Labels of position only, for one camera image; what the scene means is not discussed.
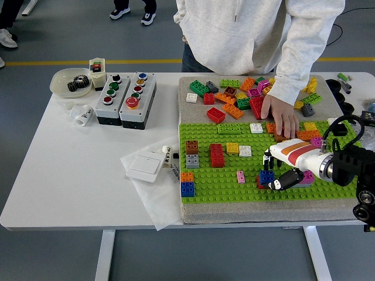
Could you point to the person's left hand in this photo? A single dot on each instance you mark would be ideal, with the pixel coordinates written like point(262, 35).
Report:
point(281, 112)

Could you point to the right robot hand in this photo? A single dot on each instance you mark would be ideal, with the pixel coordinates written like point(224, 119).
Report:
point(299, 155)

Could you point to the magenta square brick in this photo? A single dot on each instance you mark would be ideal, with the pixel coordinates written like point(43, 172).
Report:
point(316, 141)
point(307, 178)

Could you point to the blue square brick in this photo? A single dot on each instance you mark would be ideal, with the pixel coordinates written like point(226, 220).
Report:
point(187, 189)
point(266, 176)

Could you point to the person's left forearm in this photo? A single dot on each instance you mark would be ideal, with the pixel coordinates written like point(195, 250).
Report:
point(293, 73)

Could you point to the orange long brick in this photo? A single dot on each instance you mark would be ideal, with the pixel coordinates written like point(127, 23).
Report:
point(225, 98)
point(309, 135)
point(247, 84)
point(233, 111)
point(271, 127)

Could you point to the yellow square brick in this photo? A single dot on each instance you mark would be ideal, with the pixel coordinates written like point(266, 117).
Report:
point(233, 148)
point(298, 105)
point(310, 126)

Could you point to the brown square brick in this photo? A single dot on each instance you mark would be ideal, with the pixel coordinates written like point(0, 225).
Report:
point(230, 91)
point(279, 138)
point(192, 147)

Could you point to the red long brick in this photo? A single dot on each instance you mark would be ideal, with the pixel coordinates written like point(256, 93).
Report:
point(217, 155)
point(256, 106)

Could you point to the grey square brick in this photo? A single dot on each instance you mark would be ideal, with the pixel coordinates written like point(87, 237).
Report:
point(192, 161)
point(307, 109)

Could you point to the white square brick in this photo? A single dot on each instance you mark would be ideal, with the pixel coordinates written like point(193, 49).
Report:
point(245, 151)
point(256, 128)
point(192, 97)
point(332, 120)

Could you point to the grey long brick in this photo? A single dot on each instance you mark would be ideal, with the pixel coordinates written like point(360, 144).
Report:
point(306, 185)

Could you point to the yellow arch brick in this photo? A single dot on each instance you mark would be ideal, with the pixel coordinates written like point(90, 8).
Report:
point(272, 81)

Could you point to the dark green square brick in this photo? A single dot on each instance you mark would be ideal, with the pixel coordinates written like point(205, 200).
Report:
point(244, 104)

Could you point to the dark green small brick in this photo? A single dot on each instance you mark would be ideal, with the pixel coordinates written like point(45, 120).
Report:
point(259, 80)

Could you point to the red square brick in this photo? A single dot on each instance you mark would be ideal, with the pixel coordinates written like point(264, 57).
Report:
point(258, 183)
point(209, 99)

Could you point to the black square brick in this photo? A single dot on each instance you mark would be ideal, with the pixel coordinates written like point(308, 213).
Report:
point(342, 130)

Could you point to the lime green long brick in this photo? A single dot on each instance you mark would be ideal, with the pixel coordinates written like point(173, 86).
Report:
point(229, 128)
point(230, 83)

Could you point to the black toy tyre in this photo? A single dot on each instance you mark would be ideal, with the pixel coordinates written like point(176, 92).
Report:
point(340, 97)
point(348, 108)
point(333, 85)

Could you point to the pink narrow brick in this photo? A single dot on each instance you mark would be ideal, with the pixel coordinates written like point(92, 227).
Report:
point(241, 177)

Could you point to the red sloped brick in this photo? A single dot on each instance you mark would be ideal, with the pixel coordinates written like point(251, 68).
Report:
point(216, 115)

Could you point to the grey sloped brick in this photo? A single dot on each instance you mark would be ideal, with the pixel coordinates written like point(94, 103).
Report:
point(212, 87)

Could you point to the green studded baseplate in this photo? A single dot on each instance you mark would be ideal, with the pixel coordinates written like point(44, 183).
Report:
point(222, 190)

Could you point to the dark green long brick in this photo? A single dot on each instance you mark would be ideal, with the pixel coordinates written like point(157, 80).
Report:
point(199, 88)

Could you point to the orange square brick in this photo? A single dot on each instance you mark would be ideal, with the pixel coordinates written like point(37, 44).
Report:
point(187, 177)

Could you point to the grey metal clip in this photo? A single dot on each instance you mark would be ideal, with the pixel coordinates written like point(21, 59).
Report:
point(346, 87)

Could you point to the green small plastic part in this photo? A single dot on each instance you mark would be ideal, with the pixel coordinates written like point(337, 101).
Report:
point(342, 76)

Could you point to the black box green label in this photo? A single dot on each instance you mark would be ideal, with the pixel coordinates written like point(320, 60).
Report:
point(368, 117)

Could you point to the grey-brown mat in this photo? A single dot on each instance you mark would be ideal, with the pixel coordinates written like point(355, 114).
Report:
point(234, 213)

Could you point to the blue round object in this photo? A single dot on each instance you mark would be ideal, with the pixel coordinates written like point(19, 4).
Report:
point(372, 106)

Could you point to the person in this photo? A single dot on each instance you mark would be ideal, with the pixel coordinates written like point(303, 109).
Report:
point(234, 29)
point(120, 13)
point(7, 38)

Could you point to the white table leg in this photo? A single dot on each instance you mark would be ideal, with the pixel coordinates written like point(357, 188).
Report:
point(317, 254)
point(105, 254)

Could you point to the yellow black tag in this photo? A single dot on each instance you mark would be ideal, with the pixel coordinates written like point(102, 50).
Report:
point(369, 229)

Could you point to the white printed tube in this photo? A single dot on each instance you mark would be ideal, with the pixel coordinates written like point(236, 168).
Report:
point(167, 155)

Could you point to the printed label strip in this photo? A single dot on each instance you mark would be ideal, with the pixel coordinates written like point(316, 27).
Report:
point(174, 172)

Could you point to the grey emergency-stop control box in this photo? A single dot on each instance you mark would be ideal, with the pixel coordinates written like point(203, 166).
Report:
point(143, 99)

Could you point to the translucent white paper sheet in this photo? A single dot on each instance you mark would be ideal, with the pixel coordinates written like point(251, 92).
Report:
point(158, 202)

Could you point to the grey four-button control box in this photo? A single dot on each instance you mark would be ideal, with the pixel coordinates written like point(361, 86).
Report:
point(109, 109)

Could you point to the white pipe tee fitting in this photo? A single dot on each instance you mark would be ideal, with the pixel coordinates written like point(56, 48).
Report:
point(83, 115)

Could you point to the black metal gear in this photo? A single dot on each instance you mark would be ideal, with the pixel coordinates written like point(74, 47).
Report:
point(73, 87)
point(83, 80)

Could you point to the white shallow bowl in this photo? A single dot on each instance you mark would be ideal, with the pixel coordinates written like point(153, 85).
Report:
point(58, 83)

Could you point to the white desk leg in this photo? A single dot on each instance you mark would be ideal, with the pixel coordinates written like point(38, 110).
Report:
point(29, 7)

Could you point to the white shoe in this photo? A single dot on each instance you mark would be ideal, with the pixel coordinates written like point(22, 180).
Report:
point(1, 62)

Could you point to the white wall switch panel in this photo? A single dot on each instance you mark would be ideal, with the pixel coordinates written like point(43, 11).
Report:
point(145, 165)

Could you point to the cream red-green switch box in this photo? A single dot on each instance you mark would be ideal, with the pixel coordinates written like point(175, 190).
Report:
point(98, 76)

